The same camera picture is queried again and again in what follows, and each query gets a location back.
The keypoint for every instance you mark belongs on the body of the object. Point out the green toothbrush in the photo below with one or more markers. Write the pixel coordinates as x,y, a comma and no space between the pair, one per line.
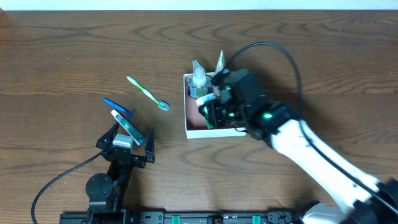
161,104

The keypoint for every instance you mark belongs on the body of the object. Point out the white box with brown interior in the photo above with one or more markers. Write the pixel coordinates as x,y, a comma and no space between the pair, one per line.
195,125

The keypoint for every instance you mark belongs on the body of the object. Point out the white green toothpaste tube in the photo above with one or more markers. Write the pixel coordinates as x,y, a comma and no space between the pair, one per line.
128,127

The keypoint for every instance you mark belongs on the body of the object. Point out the blue razor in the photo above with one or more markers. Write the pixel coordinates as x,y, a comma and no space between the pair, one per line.
119,108

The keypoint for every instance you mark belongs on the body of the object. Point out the white lotion tube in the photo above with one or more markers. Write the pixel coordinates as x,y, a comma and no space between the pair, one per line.
219,67

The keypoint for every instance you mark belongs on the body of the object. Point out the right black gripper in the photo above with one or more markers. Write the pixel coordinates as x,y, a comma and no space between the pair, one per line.
218,113

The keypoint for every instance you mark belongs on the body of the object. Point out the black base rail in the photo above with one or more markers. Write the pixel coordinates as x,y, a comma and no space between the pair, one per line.
273,217

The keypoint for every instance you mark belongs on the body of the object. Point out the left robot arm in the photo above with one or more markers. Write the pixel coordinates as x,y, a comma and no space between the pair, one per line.
106,190

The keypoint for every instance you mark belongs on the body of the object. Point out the green and white small box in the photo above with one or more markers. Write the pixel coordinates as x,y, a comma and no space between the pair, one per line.
203,104

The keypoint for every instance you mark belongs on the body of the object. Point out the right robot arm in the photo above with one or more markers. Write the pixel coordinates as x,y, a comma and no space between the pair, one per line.
359,197

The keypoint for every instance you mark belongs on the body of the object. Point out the clear soap pump bottle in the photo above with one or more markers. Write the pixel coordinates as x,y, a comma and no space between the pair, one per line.
198,82

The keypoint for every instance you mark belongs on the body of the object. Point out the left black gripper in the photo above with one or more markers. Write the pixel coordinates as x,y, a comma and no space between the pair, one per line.
131,157

